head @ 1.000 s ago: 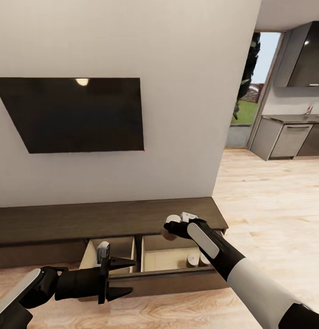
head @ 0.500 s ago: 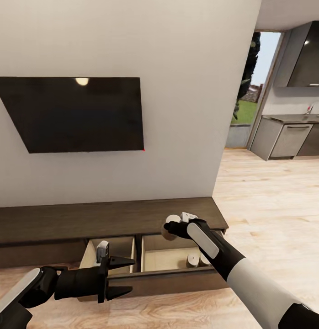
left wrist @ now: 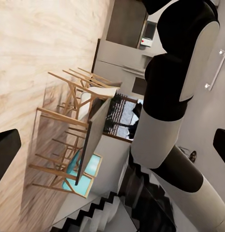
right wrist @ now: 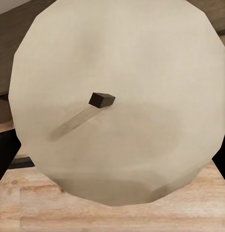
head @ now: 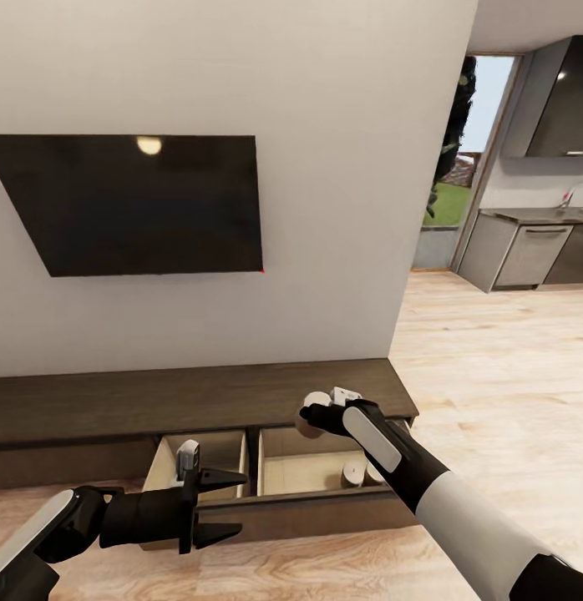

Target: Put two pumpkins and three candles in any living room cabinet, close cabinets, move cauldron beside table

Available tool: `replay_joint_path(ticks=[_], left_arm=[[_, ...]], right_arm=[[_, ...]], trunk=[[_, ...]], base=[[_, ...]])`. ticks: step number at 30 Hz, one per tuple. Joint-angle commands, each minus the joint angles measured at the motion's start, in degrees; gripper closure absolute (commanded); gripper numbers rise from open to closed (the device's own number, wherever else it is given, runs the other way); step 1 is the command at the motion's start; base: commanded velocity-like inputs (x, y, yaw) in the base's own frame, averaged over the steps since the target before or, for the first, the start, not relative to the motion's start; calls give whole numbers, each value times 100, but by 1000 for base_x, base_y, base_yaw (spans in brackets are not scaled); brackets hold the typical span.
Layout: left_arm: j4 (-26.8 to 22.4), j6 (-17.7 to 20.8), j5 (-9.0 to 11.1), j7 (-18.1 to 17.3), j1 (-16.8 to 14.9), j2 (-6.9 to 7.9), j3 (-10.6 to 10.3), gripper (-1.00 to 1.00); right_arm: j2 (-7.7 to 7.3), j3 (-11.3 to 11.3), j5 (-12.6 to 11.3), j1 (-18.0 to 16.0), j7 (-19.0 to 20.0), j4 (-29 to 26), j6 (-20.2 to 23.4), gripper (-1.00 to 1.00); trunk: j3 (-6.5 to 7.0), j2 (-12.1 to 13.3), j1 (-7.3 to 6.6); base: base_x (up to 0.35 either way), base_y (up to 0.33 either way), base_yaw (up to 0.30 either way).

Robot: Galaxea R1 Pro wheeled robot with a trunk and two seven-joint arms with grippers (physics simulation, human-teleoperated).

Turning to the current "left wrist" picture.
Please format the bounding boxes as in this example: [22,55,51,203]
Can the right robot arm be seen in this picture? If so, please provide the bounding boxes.
[131,0,225,232]

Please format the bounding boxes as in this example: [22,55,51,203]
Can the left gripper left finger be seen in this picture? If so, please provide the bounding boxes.
[0,128,21,181]

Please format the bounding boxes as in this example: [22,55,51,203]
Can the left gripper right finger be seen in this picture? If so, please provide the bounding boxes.
[213,128,225,162]

